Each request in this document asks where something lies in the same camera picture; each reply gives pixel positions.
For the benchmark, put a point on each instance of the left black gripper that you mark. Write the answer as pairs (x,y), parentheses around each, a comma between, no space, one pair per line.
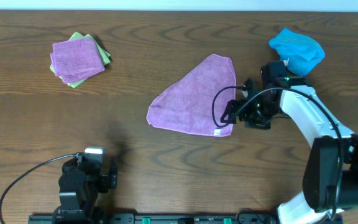
(112,178)

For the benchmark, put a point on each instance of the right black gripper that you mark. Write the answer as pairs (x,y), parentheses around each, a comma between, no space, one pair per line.
(233,111)

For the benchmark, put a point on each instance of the purple microfibre cloth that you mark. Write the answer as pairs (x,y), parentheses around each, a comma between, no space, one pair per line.
(187,106)

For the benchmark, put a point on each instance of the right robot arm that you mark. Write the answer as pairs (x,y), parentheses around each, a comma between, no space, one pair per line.
(330,182)

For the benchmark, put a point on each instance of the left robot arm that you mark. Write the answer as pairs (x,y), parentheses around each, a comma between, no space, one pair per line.
(80,184)

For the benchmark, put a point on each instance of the crumpled blue cloth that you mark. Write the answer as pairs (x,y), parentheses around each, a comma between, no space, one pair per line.
(301,52)

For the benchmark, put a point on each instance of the folded purple cloth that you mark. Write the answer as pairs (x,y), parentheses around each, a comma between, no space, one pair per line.
(77,59)

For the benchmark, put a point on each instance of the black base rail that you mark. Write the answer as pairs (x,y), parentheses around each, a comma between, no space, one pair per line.
(128,218)

